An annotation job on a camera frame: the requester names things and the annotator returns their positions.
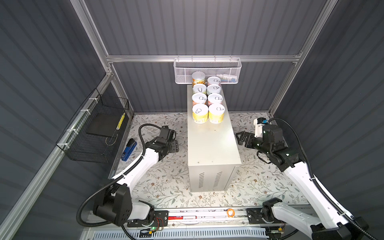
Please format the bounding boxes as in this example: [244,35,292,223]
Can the tubes in white basket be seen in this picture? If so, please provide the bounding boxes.
[217,74,238,84]

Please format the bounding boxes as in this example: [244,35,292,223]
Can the blue stapler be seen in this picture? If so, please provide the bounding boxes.
[121,138,137,162]

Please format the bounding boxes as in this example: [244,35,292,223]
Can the yellow strip in basket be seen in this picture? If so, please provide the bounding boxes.
[116,113,126,131]

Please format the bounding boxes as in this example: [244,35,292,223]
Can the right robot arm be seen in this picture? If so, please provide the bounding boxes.
[236,118,374,240]

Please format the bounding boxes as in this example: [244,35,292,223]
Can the white metal cabinet counter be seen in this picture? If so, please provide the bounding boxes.
[187,85,242,193]

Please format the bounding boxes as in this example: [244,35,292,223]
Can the green labelled can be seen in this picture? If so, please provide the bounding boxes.
[193,84,207,95]

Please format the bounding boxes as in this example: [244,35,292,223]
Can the black wire basket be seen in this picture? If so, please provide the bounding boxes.
[57,90,131,164]

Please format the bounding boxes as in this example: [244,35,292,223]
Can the can row front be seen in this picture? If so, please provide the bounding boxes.
[192,93,207,106]

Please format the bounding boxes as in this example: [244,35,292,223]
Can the yellow orange labelled can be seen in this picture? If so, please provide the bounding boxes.
[191,71,206,86]

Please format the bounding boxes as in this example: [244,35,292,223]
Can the white wire mesh basket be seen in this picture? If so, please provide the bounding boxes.
[173,57,242,85]

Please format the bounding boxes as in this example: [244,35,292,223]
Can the pink labelled can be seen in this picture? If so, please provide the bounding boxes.
[207,76,221,86]

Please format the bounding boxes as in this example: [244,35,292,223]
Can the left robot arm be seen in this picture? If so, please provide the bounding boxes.
[76,124,179,228]

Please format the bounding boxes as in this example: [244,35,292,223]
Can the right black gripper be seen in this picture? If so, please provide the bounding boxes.
[235,130,270,157]

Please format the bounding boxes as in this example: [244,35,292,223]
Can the red white marker pen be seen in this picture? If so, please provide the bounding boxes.
[168,216,209,221]

